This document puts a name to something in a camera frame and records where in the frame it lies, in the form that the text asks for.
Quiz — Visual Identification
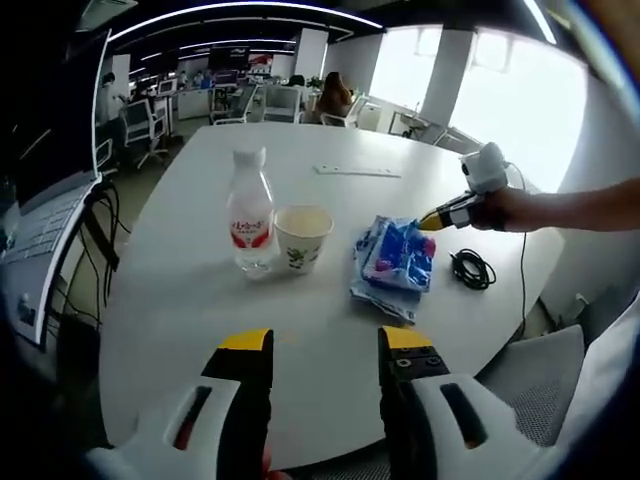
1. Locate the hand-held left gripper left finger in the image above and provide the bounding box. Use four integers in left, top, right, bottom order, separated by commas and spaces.
84, 327, 275, 480

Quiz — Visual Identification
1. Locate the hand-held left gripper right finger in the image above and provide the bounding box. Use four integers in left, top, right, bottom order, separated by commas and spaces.
377, 325, 574, 480

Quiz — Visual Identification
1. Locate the black cable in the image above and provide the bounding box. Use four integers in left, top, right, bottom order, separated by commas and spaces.
449, 248, 498, 291

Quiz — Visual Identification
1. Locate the blue tissue pack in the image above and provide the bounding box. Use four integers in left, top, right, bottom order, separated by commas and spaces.
362, 214, 437, 294

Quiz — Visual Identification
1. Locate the clear bag with blue pad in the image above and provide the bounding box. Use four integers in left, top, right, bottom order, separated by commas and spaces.
348, 214, 432, 327

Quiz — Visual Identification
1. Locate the white paper cup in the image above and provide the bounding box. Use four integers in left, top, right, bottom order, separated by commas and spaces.
273, 203, 335, 275

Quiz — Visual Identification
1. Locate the clear plastic water bottle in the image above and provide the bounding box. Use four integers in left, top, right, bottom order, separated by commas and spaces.
227, 146, 278, 281

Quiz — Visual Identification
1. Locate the person's right hand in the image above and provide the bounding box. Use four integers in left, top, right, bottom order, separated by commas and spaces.
467, 185, 525, 233

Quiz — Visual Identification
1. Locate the person's left hand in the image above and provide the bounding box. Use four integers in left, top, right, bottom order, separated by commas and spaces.
260, 442, 287, 480

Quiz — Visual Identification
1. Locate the large bright window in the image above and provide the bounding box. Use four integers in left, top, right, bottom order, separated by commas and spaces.
448, 30, 590, 195
369, 27, 445, 115

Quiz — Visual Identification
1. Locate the white table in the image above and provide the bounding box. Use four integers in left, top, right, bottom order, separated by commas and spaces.
97, 123, 566, 474

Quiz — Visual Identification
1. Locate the white power strip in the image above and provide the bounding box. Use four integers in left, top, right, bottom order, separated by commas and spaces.
312, 163, 403, 180

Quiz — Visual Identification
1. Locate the white mesh office chair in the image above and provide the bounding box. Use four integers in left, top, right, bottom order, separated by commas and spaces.
121, 98, 169, 171
319, 96, 372, 130
208, 83, 257, 126
261, 83, 305, 125

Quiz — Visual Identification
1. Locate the grey mesh office chair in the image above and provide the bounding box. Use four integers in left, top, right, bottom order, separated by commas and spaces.
474, 323, 589, 449

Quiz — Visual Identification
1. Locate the person's white shirt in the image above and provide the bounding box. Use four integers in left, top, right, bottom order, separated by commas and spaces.
562, 284, 640, 480

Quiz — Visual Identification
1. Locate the silver laptop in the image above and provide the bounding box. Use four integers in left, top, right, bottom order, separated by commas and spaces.
0, 27, 114, 266

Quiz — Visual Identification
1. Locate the thin gripper cable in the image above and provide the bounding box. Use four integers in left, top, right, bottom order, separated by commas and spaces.
502, 160, 531, 326

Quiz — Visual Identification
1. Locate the dark wall display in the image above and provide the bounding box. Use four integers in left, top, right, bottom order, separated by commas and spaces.
208, 44, 252, 70

